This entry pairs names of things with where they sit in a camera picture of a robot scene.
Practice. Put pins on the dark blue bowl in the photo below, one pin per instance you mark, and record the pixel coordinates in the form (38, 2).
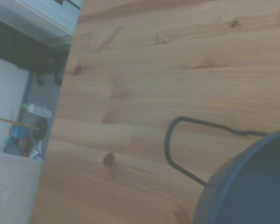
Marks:
(252, 186)

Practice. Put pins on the clear bottle with green cap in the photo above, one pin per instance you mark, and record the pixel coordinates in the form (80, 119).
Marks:
(38, 110)

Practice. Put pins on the blue toy clutter pile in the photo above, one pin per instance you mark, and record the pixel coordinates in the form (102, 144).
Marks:
(17, 136)

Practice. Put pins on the thin wooden stick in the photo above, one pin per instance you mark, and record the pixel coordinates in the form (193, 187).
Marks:
(11, 121)

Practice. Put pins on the white cabinet panel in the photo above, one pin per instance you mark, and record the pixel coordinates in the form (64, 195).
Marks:
(7, 88)

